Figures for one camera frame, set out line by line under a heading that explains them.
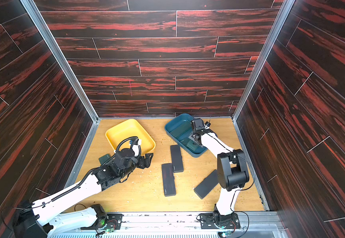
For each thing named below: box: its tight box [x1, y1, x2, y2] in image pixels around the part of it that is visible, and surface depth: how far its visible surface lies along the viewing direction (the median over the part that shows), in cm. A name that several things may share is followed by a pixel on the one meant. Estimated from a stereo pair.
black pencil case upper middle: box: [170, 144, 184, 174], surface depth 98 cm
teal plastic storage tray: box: [164, 113, 207, 158], surface depth 113 cm
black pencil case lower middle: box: [161, 163, 176, 197], surface depth 88 cm
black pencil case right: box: [193, 169, 220, 200], surface depth 86 cm
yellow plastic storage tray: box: [105, 119, 156, 156], surface depth 110 cm
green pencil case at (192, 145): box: [186, 138, 199, 152], surface depth 93 cm
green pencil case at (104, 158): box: [98, 153, 112, 166], surface depth 98 cm
